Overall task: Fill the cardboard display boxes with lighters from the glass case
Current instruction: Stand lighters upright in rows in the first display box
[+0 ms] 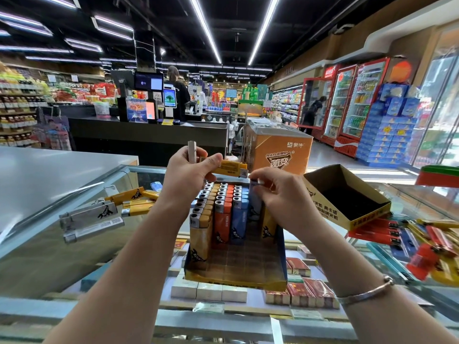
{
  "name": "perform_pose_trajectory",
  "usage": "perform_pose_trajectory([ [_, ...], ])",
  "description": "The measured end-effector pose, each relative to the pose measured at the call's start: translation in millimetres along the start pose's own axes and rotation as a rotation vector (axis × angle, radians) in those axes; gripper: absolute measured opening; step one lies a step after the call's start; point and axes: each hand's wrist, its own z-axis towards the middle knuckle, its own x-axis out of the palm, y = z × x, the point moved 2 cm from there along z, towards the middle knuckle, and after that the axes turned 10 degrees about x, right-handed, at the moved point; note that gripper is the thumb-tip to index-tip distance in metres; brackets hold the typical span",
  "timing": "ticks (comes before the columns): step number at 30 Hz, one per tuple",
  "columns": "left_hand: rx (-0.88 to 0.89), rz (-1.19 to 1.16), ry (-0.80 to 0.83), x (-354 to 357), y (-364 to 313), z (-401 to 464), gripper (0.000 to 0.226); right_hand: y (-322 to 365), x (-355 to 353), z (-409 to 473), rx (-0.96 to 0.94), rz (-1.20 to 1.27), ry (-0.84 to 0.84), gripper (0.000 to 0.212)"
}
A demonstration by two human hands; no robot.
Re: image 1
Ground checkout touch screen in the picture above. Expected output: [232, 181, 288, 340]
[163, 87, 178, 109]

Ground long ceiling strip light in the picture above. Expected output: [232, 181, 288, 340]
[188, 0, 223, 65]
[247, 0, 281, 67]

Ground red drinks fridge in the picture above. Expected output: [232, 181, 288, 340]
[297, 64, 359, 146]
[333, 57, 391, 158]

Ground person's left hand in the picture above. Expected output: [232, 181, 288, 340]
[161, 145, 224, 212]

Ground shelves of bottled goods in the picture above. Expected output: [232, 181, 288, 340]
[0, 62, 48, 147]

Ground black checkout counter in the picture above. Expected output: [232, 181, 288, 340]
[68, 116, 230, 167]

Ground pile of mixed lighters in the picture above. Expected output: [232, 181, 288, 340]
[346, 216, 459, 288]

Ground person's right hand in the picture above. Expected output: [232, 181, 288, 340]
[249, 167, 313, 235]

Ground rows of cigarette packets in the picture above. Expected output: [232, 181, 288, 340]
[81, 238, 341, 313]

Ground open chilled goods shelf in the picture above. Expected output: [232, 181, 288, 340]
[270, 86, 304, 123]

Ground rows of coloured lighters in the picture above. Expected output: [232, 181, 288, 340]
[189, 181, 277, 263]

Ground display of green bottles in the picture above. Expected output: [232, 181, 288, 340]
[242, 82, 268, 105]

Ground orange chest freezer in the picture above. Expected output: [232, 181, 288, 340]
[244, 118, 314, 176]

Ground red and green box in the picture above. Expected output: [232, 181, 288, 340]
[415, 165, 459, 188]

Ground blue standing sign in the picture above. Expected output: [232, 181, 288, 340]
[126, 97, 148, 123]

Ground rack of hanging goods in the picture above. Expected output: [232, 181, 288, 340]
[34, 116, 74, 152]

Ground silver scorpion print lighter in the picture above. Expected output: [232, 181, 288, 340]
[59, 201, 118, 228]

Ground person's left forearm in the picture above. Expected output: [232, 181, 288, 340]
[43, 202, 201, 344]

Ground stack of blue boxes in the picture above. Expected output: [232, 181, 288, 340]
[356, 83, 421, 168]

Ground white price label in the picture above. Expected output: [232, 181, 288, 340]
[290, 309, 325, 321]
[193, 302, 225, 314]

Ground silver bracelet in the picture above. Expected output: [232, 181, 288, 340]
[336, 275, 394, 307]

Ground empty yellow cardboard display box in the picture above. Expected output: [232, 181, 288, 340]
[303, 164, 392, 232]

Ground person's right forearm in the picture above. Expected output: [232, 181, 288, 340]
[283, 211, 459, 344]

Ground yellow scorpion print lighter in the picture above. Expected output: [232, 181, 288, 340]
[105, 187, 145, 207]

